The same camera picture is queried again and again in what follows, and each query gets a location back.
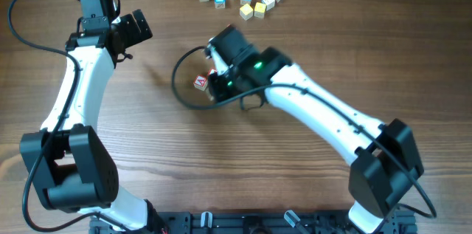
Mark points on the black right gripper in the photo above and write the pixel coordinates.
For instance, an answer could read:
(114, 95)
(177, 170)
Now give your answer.
(216, 90)

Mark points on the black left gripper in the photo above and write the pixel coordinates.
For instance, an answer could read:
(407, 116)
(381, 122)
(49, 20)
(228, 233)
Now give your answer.
(136, 36)

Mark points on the red I wooden block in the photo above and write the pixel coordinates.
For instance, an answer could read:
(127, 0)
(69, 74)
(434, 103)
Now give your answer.
(212, 71)

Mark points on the red A wooden block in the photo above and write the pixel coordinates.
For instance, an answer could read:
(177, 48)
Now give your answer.
(200, 83)

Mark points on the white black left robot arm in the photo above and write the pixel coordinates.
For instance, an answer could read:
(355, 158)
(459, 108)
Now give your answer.
(68, 166)

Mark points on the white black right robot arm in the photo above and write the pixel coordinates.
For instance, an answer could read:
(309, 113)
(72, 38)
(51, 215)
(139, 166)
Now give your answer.
(383, 158)

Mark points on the yellow-sided wooden block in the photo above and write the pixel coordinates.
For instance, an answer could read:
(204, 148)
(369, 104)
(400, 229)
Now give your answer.
(246, 12)

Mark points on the yellow top wooden block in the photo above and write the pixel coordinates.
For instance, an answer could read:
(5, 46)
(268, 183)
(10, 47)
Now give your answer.
(260, 10)

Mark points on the blue wooden block left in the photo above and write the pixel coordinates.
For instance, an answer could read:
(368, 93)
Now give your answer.
(220, 4)

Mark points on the plain picture wooden block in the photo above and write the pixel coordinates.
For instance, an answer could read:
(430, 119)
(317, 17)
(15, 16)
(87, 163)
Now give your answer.
(269, 4)

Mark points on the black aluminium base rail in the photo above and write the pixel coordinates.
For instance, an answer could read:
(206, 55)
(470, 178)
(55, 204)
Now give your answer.
(323, 221)

